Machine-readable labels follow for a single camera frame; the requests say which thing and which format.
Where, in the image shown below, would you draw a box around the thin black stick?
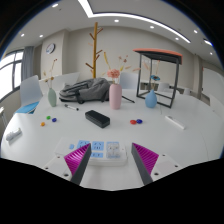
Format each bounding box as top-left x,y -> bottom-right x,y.
121,95 -> 136,104

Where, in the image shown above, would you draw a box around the grey backpack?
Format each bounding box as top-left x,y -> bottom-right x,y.
58,77 -> 112,105

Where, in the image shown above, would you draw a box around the white chair with blue seat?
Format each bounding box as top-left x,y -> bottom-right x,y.
14,74 -> 44,115

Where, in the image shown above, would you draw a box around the black frame stand, orange top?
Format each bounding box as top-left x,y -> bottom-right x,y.
133,48 -> 184,109

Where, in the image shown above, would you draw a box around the blue vase with flower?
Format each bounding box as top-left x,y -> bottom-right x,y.
142,59 -> 162,109

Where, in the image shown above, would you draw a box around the pink vase with flowers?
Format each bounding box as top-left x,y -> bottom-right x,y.
102,51 -> 143,111

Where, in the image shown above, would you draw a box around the small white device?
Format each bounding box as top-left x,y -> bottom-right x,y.
5,127 -> 23,143

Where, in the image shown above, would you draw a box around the round ceiling lights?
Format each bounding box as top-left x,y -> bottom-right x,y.
19,3 -> 214,56

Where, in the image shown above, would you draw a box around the black rectangular box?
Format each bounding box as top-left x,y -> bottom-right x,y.
84,109 -> 111,129

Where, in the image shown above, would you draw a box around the grey curtain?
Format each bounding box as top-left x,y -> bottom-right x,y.
21,45 -> 35,82

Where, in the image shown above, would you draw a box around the wooden coat rack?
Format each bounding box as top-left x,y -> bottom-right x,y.
85,21 -> 104,80

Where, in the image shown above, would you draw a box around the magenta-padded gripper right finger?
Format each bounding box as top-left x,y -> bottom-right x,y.
130,142 -> 183,186

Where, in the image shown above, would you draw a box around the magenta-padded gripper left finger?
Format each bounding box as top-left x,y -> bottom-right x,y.
42,143 -> 93,186

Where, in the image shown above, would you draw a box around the window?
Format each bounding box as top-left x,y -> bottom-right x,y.
0,49 -> 24,101

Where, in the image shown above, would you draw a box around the white flat remote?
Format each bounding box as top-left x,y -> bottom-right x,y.
164,115 -> 186,130

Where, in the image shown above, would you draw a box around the ceiling light strip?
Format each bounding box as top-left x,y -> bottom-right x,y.
78,0 -> 192,44

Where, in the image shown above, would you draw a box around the black and white marker pen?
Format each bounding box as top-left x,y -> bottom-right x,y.
64,104 -> 80,112

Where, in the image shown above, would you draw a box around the round wall clock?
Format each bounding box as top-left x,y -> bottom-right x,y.
45,42 -> 56,55

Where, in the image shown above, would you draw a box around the green vase with dried flowers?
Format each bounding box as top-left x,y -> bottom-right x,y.
42,58 -> 58,108

